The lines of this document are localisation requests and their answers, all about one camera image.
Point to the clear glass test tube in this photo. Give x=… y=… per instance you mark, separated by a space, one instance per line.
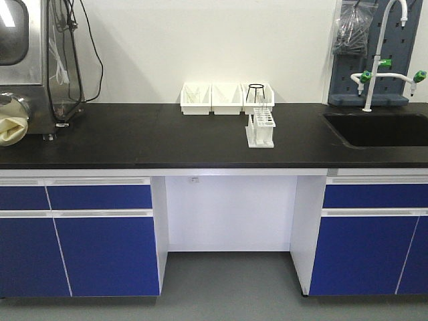
x=263 y=104

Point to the white test tube rack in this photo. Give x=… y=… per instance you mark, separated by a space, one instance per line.
x=259 y=130

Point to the blue-grey pegboard drying rack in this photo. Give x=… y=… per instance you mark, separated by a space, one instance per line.
x=343 y=91

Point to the white middle storage bin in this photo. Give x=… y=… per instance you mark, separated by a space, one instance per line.
x=226 y=98

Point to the white storage bin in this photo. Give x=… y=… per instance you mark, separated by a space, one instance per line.
x=204 y=106
x=226 y=98
x=248 y=107

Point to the white left storage bin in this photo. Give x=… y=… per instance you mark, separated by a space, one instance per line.
x=204 y=106

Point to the clear glass beaker left bin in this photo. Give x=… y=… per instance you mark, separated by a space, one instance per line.
x=193 y=96

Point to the white right storage bin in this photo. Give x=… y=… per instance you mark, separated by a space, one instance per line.
x=248 y=107

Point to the black lab sink basin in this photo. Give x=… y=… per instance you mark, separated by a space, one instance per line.
x=379 y=130

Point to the white gooseneck lab faucet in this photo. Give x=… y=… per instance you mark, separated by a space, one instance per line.
x=384 y=82

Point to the blue left cabinet doors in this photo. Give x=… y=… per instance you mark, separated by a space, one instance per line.
x=82 y=238

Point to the blue cabinet doors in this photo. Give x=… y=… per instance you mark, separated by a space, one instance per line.
x=372 y=239
x=82 y=238

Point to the blue right cabinet doors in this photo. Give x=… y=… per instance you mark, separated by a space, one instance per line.
x=372 y=239

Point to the clear plastic bag of pegs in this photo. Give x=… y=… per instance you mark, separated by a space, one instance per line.
x=352 y=28

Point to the cream rubber glove sleeve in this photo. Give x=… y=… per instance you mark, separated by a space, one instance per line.
x=11 y=128

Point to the stainless steel lab machine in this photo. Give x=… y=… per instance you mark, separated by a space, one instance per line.
x=40 y=77

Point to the black wire tripod stand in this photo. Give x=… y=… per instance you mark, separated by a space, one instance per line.
x=256 y=94

